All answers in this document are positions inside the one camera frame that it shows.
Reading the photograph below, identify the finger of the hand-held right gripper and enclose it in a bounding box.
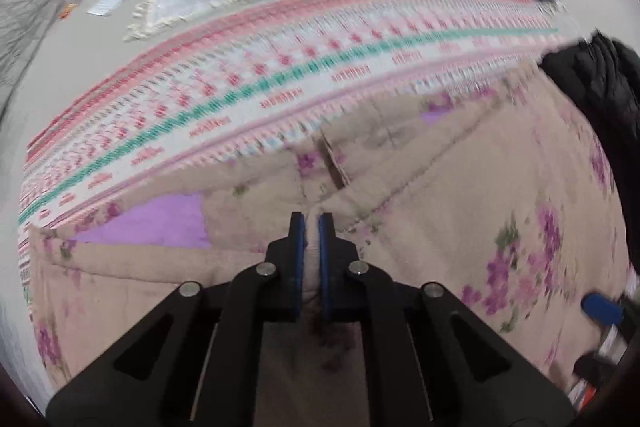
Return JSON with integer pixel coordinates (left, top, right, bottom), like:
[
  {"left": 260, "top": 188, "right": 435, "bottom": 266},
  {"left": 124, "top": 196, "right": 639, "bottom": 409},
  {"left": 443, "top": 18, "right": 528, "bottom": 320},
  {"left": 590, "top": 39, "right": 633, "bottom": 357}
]
[
  {"left": 572, "top": 353, "right": 621, "bottom": 383},
  {"left": 581, "top": 292, "right": 626, "bottom": 329}
]

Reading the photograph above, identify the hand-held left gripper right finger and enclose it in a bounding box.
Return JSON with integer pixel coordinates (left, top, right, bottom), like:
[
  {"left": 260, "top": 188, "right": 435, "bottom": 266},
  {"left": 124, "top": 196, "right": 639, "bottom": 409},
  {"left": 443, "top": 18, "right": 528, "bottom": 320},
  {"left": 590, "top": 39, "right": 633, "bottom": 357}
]
[{"left": 319, "top": 212, "right": 576, "bottom": 427}]

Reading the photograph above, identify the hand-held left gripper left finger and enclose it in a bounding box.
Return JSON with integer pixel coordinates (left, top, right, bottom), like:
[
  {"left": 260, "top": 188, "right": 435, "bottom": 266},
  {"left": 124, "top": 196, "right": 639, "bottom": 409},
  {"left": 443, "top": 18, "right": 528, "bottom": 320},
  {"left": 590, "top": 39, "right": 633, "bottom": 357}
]
[{"left": 45, "top": 212, "right": 305, "bottom": 427}]

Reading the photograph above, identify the floral padded jacket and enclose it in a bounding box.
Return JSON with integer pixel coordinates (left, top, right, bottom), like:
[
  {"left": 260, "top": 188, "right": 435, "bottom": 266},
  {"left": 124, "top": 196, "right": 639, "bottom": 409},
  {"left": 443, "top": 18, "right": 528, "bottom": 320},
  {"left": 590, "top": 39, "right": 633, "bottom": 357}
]
[{"left": 27, "top": 57, "right": 640, "bottom": 427}]

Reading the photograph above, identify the patterned striped blanket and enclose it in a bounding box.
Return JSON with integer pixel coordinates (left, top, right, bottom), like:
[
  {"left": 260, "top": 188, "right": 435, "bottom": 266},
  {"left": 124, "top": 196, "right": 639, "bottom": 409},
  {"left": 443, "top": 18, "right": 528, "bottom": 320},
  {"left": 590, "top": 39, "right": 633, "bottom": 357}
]
[{"left": 17, "top": 0, "right": 577, "bottom": 288}]

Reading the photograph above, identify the black down jacket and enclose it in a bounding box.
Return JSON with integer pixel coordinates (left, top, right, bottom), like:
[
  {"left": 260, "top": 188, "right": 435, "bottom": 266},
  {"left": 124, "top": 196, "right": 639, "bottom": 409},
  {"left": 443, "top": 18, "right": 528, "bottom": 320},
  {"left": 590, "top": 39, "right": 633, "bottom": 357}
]
[{"left": 539, "top": 29, "right": 640, "bottom": 269}]

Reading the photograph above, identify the grey bed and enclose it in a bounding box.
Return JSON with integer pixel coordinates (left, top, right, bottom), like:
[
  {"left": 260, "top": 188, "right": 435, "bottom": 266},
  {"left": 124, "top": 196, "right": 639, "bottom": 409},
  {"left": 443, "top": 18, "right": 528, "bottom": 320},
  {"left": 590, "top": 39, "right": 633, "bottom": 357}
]
[{"left": 0, "top": 0, "right": 281, "bottom": 408}]

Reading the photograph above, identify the grey quilted headboard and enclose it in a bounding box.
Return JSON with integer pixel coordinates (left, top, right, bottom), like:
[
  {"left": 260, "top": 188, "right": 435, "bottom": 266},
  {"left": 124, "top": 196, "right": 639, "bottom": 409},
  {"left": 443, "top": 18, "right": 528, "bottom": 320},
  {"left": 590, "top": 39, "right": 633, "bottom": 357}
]
[{"left": 0, "top": 0, "right": 67, "bottom": 110}]

